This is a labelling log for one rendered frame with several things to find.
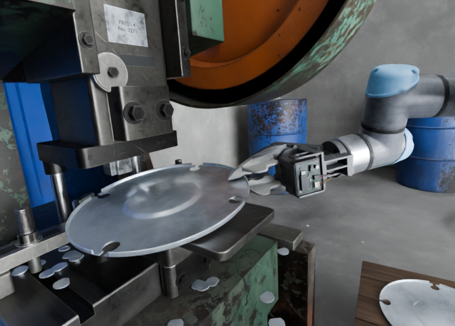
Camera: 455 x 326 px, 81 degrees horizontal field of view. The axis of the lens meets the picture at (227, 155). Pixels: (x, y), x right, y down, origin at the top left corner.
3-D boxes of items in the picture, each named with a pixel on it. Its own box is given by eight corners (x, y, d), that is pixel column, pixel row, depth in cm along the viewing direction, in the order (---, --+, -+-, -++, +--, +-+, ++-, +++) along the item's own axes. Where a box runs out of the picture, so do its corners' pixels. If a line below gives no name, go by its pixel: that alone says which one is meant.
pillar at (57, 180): (75, 221, 51) (61, 150, 48) (63, 226, 49) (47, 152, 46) (70, 219, 52) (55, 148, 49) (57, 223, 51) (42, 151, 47)
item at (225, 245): (278, 282, 44) (277, 205, 41) (229, 350, 33) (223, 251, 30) (171, 242, 58) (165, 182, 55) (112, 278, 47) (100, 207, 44)
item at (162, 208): (142, 167, 63) (141, 163, 62) (264, 165, 53) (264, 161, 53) (18, 246, 37) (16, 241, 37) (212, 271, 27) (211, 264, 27)
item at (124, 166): (137, 169, 52) (134, 151, 51) (114, 176, 48) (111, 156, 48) (126, 167, 54) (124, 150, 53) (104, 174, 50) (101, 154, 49)
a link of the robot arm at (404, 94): (425, 60, 49) (410, 116, 54) (361, 64, 50) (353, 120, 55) (455, 68, 42) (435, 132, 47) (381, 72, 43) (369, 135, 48)
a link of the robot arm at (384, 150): (388, 114, 56) (380, 151, 60) (344, 124, 53) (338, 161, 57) (423, 127, 49) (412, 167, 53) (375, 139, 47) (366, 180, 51)
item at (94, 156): (182, 156, 55) (179, 130, 54) (85, 186, 39) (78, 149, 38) (133, 151, 64) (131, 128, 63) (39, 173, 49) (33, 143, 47)
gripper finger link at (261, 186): (237, 191, 43) (288, 177, 45) (226, 181, 48) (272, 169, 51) (240, 209, 44) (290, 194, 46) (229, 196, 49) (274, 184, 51)
